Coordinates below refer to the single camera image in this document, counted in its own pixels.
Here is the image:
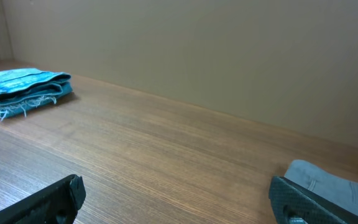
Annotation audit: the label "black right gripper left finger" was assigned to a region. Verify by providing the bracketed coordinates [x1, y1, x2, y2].
[0, 174, 86, 224]

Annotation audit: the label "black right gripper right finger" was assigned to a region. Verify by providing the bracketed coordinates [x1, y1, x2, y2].
[268, 176, 358, 224]

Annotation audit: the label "grey shorts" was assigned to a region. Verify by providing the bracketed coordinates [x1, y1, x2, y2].
[284, 160, 358, 216]

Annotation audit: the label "folded blue denim jeans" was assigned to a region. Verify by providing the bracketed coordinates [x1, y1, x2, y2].
[0, 68, 73, 121]

